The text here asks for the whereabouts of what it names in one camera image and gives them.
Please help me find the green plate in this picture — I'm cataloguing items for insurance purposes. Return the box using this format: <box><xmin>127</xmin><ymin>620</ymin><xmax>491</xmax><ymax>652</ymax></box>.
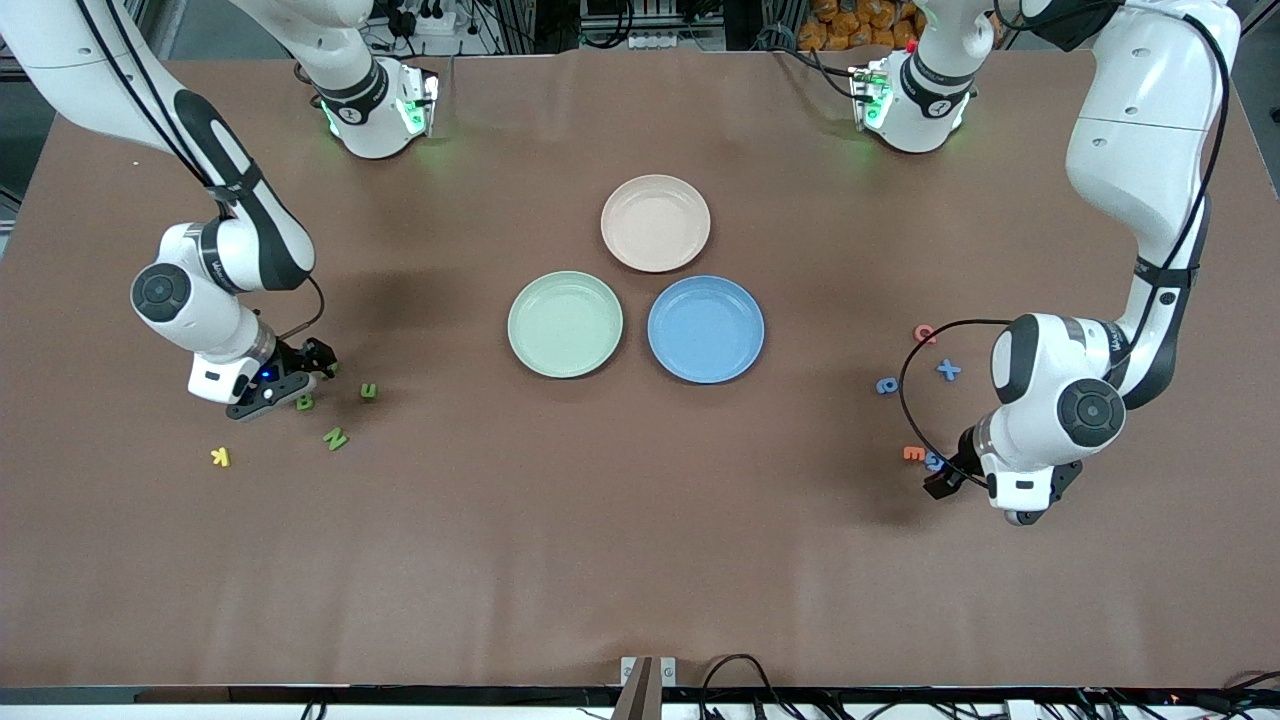
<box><xmin>507</xmin><ymin>271</ymin><xmax>624</xmax><ymax>379</ymax></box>

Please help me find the blue plate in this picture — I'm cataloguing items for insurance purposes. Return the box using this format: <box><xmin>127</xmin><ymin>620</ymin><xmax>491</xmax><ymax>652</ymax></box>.
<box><xmin>647</xmin><ymin>276</ymin><xmax>766</xmax><ymax>384</ymax></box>

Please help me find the brown table cover mat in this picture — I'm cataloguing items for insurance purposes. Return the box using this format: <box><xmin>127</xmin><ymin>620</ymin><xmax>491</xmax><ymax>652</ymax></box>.
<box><xmin>0</xmin><ymin>48</ymin><xmax>1280</xmax><ymax>691</ymax></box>

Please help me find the white power strip with plugs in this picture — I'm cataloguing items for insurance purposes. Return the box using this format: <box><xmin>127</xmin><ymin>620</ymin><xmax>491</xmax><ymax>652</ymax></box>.
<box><xmin>395</xmin><ymin>0</ymin><xmax>456</xmax><ymax>36</ymax></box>

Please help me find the black table edge strip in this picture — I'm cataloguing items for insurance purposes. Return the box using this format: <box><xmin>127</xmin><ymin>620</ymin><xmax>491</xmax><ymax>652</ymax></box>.
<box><xmin>0</xmin><ymin>685</ymin><xmax>1280</xmax><ymax>709</ymax></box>

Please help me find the beige plate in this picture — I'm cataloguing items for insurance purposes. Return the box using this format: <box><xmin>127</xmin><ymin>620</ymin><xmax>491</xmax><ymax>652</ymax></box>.
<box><xmin>601</xmin><ymin>175</ymin><xmax>712</xmax><ymax>273</ymax></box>

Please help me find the bag of orange fruits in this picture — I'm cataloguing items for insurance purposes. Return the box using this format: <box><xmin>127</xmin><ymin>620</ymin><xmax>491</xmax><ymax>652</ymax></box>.
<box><xmin>797</xmin><ymin>0</ymin><xmax>926</xmax><ymax>51</ymax></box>

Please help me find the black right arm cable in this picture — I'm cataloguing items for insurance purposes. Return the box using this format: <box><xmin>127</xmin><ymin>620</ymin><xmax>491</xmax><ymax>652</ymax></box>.
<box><xmin>275</xmin><ymin>272</ymin><xmax>327</xmax><ymax>343</ymax></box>

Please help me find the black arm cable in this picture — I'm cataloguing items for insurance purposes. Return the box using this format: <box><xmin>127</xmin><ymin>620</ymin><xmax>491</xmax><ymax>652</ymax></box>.
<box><xmin>898</xmin><ymin>318</ymin><xmax>1016</xmax><ymax>491</ymax></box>
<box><xmin>275</xmin><ymin>272</ymin><xmax>327</xmax><ymax>343</ymax></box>

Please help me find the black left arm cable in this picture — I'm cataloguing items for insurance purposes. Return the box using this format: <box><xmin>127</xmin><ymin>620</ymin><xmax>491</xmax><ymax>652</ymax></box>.
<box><xmin>898</xmin><ymin>318</ymin><xmax>1016</xmax><ymax>491</ymax></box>

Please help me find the black looped cable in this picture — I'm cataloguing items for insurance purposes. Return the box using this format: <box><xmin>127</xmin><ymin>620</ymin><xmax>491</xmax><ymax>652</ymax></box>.
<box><xmin>698</xmin><ymin>653</ymin><xmax>776</xmax><ymax>693</ymax></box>

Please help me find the metal table edge bracket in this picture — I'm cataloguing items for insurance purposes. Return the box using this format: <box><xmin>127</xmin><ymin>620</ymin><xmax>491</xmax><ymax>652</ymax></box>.
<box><xmin>620</xmin><ymin>656</ymin><xmax>677</xmax><ymax>689</ymax></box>

